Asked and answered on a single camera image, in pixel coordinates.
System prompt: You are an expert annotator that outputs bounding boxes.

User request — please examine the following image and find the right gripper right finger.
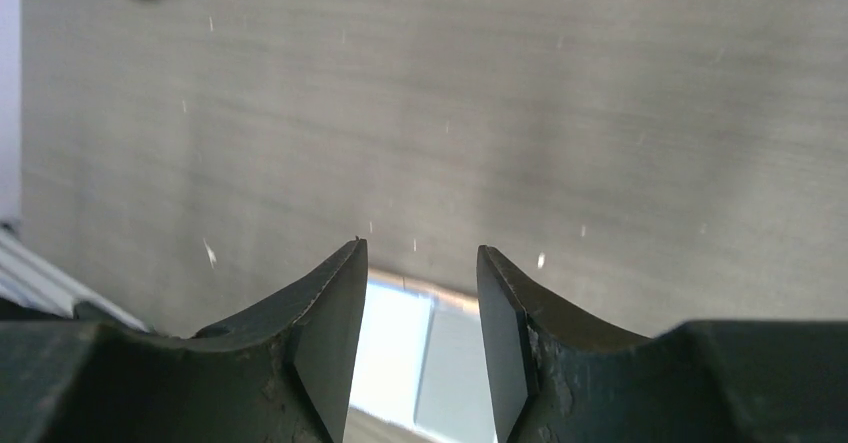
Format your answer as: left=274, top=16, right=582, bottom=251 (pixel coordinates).
left=476, top=245, right=847, bottom=442

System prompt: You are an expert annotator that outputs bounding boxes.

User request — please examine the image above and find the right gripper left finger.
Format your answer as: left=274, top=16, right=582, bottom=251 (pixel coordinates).
left=1, top=239, right=368, bottom=442

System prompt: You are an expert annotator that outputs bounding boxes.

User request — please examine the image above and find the beige card holder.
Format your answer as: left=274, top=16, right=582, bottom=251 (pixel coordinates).
left=343, top=268, right=497, bottom=442

